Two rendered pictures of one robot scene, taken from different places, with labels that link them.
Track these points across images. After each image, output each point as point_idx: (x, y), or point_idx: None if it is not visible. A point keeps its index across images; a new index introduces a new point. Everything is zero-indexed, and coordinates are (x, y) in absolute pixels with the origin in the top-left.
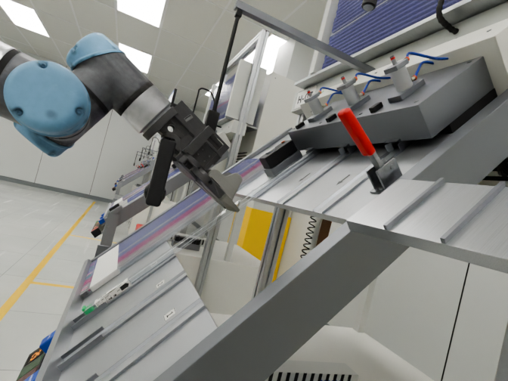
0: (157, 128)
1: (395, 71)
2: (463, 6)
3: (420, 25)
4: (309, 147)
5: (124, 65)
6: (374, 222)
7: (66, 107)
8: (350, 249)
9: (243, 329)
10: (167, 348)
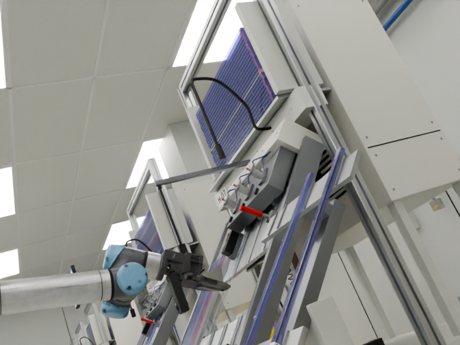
0: (163, 270)
1: (252, 173)
2: (263, 119)
3: (253, 132)
4: (244, 226)
5: (131, 250)
6: (266, 236)
7: (142, 275)
8: (275, 252)
9: (256, 299)
10: (239, 335)
